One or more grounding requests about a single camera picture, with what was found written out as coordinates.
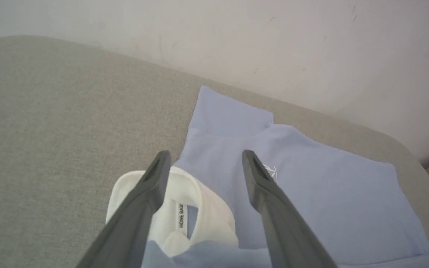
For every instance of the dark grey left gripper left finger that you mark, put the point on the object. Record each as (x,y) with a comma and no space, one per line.
(136,216)

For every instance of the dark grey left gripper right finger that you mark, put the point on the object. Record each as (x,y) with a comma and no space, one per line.
(277,223)

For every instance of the grey-green fabric sofa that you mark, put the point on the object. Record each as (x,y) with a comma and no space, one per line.
(50,149)

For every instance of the light blue shirt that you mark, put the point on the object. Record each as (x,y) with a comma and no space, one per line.
(311,193)

